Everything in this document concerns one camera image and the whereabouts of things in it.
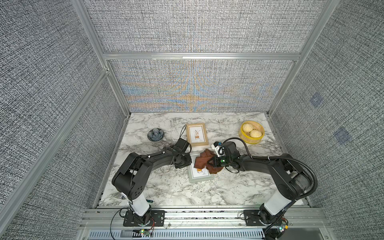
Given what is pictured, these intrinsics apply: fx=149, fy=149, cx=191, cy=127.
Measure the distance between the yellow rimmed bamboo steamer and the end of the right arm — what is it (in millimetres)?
296

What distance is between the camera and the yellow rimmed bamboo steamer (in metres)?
1.02

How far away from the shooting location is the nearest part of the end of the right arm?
0.73 metres
